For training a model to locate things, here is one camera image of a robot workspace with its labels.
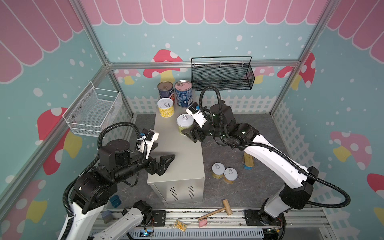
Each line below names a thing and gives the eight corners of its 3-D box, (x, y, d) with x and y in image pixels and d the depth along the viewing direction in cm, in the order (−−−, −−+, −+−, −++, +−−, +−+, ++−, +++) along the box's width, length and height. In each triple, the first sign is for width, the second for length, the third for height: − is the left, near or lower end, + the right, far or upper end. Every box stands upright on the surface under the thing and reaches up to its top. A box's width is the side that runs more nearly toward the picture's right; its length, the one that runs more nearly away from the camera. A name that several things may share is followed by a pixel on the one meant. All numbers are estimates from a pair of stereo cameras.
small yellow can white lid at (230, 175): (223, 184, 87) (225, 180, 83) (222, 171, 92) (223, 167, 87) (236, 184, 87) (238, 180, 83) (234, 171, 92) (236, 167, 87)
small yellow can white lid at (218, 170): (211, 179, 89) (212, 175, 84) (211, 166, 94) (211, 162, 89) (224, 179, 89) (226, 175, 84) (223, 166, 94) (224, 162, 89)
